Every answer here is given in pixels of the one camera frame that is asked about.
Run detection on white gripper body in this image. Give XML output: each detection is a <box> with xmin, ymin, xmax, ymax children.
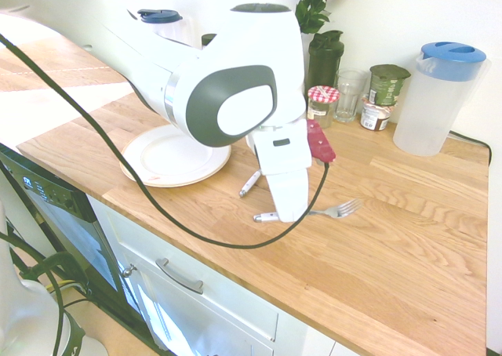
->
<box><xmin>252</xmin><ymin>120</ymin><xmax>314</xmax><ymax>177</ymax></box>

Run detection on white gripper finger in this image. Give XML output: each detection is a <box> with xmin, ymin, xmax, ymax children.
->
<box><xmin>266</xmin><ymin>169</ymin><xmax>311</xmax><ymax>223</ymax></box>

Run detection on metal fork with white handle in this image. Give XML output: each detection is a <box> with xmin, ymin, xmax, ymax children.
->
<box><xmin>253</xmin><ymin>198</ymin><xmax>364</xmax><ymax>223</ymax></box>

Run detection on white plate with gold rim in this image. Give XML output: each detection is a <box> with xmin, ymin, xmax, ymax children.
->
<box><xmin>119</xmin><ymin>124</ymin><xmax>232</xmax><ymax>188</ymax></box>

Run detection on jar with red checkered lid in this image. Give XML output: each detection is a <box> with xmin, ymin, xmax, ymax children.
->
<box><xmin>306</xmin><ymin>85</ymin><xmax>342</xmax><ymax>129</ymax></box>

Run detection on clear drinking glass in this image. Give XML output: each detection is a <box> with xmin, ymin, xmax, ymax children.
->
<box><xmin>333</xmin><ymin>68</ymin><xmax>370</xmax><ymax>124</ymax></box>

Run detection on white and brown pudding cup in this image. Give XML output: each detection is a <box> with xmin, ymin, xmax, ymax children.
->
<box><xmin>358</xmin><ymin>96</ymin><xmax>394</xmax><ymax>133</ymax></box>

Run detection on black shaker bottle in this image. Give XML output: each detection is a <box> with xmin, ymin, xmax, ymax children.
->
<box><xmin>305</xmin><ymin>29</ymin><xmax>346</xmax><ymax>95</ymax></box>

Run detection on green yogurt cup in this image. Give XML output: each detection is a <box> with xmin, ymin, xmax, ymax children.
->
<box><xmin>367</xmin><ymin>63</ymin><xmax>412</xmax><ymax>107</ymax></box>

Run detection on white cabinet drawer front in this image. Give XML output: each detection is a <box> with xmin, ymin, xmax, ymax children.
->
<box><xmin>86</xmin><ymin>194</ymin><xmax>280</xmax><ymax>343</ymax></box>

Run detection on red rose bouquet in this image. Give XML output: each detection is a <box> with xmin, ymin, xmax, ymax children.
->
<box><xmin>293</xmin><ymin>0</ymin><xmax>355</xmax><ymax>36</ymax></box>

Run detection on clear pitcher with blue lid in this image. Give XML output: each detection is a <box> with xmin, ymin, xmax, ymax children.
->
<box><xmin>392</xmin><ymin>41</ymin><xmax>492</xmax><ymax>158</ymax></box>

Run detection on clear pitcher with navy lid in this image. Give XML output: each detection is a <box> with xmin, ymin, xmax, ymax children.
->
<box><xmin>136</xmin><ymin>7</ymin><xmax>194</xmax><ymax>48</ymax></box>

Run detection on black dishwasher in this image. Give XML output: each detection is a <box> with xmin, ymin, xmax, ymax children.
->
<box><xmin>0</xmin><ymin>143</ymin><xmax>168</xmax><ymax>355</ymax></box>

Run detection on white rounded machine housing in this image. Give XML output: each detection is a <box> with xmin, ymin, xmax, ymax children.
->
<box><xmin>0</xmin><ymin>202</ymin><xmax>107</xmax><ymax>356</ymax></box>

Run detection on red wrist camera mount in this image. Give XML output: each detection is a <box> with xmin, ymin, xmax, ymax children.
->
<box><xmin>306</xmin><ymin>119</ymin><xmax>337</xmax><ymax>165</ymax></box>

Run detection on white handled cutlery piece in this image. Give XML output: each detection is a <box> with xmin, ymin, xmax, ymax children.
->
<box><xmin>238</xmin><ymin>169</ymin><xmax>263</xmax><ymax>198</ymax></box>

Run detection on black camera cable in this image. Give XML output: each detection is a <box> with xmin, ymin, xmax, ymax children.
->
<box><xmin>0</xmin><ymin>33</ymin><xmax>331</xmax><ymax>250</ymax></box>

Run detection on silver drawer handle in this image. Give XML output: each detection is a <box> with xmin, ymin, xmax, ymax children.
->
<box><xmin>155</xmin><ymin>257</ymin><xmax>206</xmax><ymax>296</ymax></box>

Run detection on black power cable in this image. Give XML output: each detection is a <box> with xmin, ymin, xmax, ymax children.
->
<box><xmin>448</xmin><ymin>129</ymin><xmax>494</xmax><ymax>165</ymax></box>

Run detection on dark cable bundle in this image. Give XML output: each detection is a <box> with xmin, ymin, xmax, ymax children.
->
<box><xmin>0</xmin><ymin>218</ymin><xmax>93</xmax><ymax>356</ymax></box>

